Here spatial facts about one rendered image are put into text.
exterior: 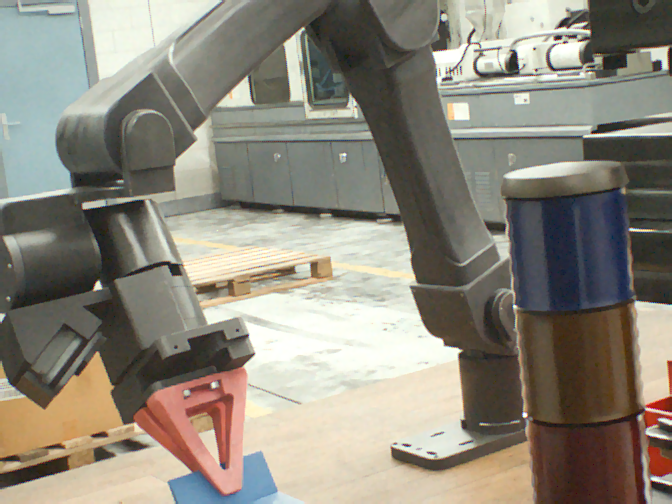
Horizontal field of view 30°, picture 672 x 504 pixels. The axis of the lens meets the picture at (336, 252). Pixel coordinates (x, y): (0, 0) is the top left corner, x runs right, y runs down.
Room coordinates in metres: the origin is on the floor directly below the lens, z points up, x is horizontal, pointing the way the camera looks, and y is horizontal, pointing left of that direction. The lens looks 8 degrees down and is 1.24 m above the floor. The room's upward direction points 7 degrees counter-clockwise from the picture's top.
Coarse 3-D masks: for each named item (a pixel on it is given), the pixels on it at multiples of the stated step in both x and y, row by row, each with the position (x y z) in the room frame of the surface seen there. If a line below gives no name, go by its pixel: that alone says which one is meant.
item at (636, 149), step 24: (600, 144) 0.66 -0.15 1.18; (624, 144) 0.65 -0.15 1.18; (648, 144) 0.63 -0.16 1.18; (624, 168) 0.65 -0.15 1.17; (648, 168) 0.63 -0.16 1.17; (648, 192) 0.62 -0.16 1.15; (648, 216) 0.62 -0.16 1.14; (648, 240) 0.59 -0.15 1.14; (648, 264) 0.59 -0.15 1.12; (648, 288) 0.59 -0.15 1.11
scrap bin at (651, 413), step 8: (656, 400) 1.01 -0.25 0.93; (664, 400) 1.02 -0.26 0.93; (648, 408) 0.89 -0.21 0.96; (656, 408) 1.01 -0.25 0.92; (664, 408) 1.01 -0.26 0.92; (648, 416) 0.89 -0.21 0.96; (656, 416) 0.88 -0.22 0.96; (664, 416) 0.88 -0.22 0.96; (648, 424) 0.89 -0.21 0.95; (656, 424) 0.88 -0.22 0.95; (648, 448) 0.89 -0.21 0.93; (656, 448) 0.89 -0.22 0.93; (656, 456) 0.89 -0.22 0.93; (656, 464) 0.89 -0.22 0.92; (664, 464) 0.88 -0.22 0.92; (656, 472) 0.89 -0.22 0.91; (664, 472) 0.88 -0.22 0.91
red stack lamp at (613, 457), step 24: (528, 432) 0.38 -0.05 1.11; (552, 432) 0.37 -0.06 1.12; (576, 432) 0.37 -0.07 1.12; (600, 432) 0.37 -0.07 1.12; (624, 432) 0.37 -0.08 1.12; (552, 456) 0.37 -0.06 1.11; (576, 456) 0.37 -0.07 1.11; (600, 456) 0.37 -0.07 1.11; (624, 456) 0.37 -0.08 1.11; (648, 456) 0.38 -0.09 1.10; (552, 480) 0.37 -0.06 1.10; (576, 480) 0.37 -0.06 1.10; (600, 480) 0.36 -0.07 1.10; (624, 480) 0.37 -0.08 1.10; (648, 480) 0.37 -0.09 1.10
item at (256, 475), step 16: (224, 464) 0.79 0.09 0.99; (256, 464) 0.80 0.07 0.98; (176, 480) 0.77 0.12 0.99; (192, 480) 0.77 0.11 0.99; (256, 480) 0.79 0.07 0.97; (272, 480) 0.80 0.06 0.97; (176, 496) 0.76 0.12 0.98; (192, 496) 0.77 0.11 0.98; (208, 496) 0.77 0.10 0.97; (224, 496) 0.78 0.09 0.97; (240, 496) 0.78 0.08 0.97; (256, 496) 0.78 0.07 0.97; (272, 496) 0.79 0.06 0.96; (288, 496) 0.78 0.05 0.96
